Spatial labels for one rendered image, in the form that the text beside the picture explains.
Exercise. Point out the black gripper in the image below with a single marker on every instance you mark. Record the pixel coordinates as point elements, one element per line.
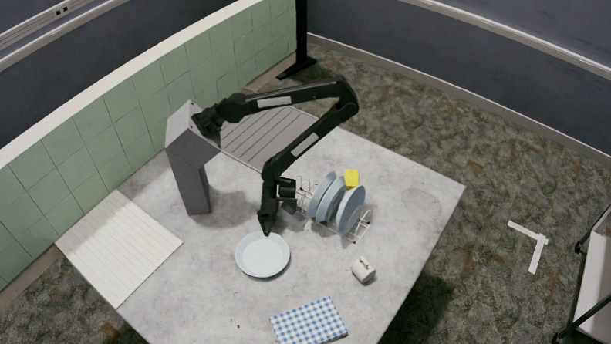
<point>272,216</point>

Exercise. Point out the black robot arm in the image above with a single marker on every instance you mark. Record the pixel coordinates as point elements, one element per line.
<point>238,105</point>

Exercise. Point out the white mug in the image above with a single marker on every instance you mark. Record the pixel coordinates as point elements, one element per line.
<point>363,273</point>

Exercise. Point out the white ribbed draining mat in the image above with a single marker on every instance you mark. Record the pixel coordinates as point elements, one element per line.
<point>117,247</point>

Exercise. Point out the yellow sponge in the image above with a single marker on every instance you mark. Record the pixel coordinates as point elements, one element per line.
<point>351,177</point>

